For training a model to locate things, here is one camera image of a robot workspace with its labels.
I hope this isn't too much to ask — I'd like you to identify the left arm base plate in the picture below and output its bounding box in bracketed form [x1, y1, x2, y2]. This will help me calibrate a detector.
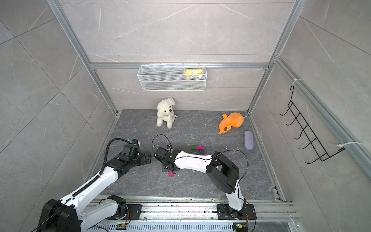
[106, 204, 142, 220]

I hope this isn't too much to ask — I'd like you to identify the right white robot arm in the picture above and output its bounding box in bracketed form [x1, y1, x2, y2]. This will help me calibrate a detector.
[154, 148, 244, 211]

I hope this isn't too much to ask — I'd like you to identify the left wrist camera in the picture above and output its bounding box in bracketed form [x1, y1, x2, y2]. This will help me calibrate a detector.
[120, 139, 141, 162]

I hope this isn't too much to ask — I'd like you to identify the orange toy watering can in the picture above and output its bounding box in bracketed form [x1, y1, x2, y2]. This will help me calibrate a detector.
[218, 112, 244, 134]

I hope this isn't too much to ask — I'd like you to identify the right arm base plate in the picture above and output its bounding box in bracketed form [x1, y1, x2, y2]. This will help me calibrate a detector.
[216, 202, 257, 220]

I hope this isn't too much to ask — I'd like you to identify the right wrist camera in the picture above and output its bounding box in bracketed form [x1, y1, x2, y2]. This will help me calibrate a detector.
[154, 145, 174, 163]

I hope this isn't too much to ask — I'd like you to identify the white wire mesh basket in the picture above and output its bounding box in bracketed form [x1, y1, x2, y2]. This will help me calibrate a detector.
[137, 64, 207, 91]

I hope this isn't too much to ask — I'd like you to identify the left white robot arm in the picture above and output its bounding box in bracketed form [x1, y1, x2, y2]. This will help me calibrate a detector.
[35, 139, 151, 232]

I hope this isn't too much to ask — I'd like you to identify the aluminium mounting rail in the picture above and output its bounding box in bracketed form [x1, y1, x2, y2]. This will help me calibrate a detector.
[84, 195, 304, 232]

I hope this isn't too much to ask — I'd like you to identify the yellow packet in basket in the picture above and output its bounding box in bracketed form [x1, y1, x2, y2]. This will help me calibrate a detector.
[183, 68, 205, 79]

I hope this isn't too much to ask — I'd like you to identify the black wire hook rack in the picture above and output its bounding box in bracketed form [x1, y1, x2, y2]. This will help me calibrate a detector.
[280, 86, 345, 164]

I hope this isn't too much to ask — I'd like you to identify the white plush dog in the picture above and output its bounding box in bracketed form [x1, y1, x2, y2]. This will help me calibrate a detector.
[157, 98, 177, 129]

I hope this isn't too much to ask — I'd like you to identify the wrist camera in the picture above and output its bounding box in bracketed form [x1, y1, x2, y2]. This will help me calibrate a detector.
[120, 139, 141, 162]
[154, 145, 174, 163]

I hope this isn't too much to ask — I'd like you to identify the purple glasses case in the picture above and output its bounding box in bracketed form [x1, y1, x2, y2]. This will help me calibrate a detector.
[244, 130, 254, 150]

